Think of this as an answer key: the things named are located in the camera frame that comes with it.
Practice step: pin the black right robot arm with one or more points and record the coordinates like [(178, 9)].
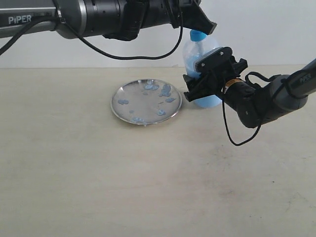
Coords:
[(254, 105)]

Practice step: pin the blue soap pump bottle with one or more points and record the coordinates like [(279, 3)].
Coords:
[(198, 45)]

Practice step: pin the round steel plate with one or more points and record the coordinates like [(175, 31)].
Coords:
[(146, 101)]

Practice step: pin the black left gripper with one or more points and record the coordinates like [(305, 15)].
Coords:
[(193, 16)]

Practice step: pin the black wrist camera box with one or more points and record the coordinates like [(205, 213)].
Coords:
[(213, 59)]

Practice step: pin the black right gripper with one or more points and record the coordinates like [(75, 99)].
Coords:
[(213, 81)]

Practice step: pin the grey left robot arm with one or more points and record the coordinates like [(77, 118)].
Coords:
[(112, 19)]

